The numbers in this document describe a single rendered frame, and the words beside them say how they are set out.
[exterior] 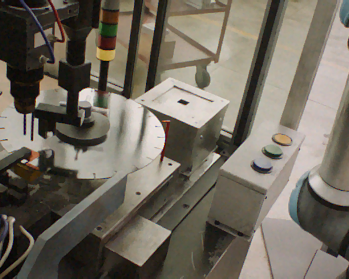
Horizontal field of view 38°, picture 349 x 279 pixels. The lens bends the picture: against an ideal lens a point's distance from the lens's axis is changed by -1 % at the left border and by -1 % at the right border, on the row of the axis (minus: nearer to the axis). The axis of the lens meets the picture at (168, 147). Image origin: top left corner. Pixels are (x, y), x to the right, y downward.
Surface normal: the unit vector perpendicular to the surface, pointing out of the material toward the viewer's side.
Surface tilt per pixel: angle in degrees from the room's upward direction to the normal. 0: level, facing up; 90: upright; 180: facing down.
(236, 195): 90
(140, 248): 0
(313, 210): 98
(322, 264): 0
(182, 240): 0
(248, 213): 90
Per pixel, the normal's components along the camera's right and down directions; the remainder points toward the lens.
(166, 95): 0.16, -0.82
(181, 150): -0.49, 0.42
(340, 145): -0.79, 0.36
